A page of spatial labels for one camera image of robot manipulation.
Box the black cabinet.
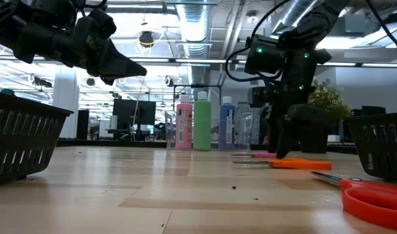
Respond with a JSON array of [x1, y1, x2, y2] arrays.
[[76, 109, 90, 140]]

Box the black aluminium rig frame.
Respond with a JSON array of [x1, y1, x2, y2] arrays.
[[57, 138, 358, 155]]

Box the orange scissors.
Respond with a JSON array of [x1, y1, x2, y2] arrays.
[[232, 157, 333, 172]]

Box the black background frame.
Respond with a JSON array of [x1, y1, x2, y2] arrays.
[[172, 84, 223, 113]]

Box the pink scissors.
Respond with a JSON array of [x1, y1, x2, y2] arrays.
[[232, 151, 279, 159]]

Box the ribbed silver ceiling duct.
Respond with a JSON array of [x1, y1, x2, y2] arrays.
[[177, 3, 216, 59]]

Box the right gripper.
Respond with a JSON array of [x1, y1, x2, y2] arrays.
[[266, 73, 329, 160]]

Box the white-flowered plant in black pot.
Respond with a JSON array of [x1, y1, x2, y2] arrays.
[[307, 79, 353, 154]]

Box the clear plastic bin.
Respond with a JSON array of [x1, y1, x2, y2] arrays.
[[164, 109, 255, 152]]

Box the green paint bottle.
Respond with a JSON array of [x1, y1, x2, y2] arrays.
[[193, 90, 212, 151]]

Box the black slotted plastic basket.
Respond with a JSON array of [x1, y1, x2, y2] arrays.
[[0, 90, 74, 187], [344, 112, 397, 183]]

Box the red scissors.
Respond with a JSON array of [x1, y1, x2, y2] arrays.
[[311, 171, 397, 233]]

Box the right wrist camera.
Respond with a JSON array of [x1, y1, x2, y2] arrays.
[[244, 34, 286, 76]]

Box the pink paint bottle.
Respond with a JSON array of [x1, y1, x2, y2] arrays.
[[175, 94, 194, 150]]

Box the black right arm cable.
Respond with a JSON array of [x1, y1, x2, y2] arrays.
[[224, 0, 295, 83]]

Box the blue paint bottle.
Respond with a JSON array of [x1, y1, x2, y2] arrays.
[[218, 96, 237, 151]]

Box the black monitor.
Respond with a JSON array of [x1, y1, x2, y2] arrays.
[[112, 98, 157, 126]]

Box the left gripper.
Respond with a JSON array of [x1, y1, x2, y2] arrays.
[[14, 8, 148, 86]]

